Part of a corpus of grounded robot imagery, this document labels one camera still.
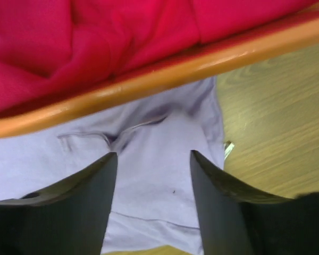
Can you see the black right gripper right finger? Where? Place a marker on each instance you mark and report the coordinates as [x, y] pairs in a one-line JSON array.
[[236, 218]]

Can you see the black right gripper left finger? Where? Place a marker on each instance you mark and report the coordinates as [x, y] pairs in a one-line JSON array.
[[67, 217]]

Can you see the lavender t shirt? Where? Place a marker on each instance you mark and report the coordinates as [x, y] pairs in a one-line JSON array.
[[153, 203]]

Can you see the pink t shirt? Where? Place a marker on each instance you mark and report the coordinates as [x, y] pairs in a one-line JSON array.
[[55, 47]]

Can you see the orange plastic laundry basket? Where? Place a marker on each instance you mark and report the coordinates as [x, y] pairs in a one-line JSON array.
[[273, 39]]

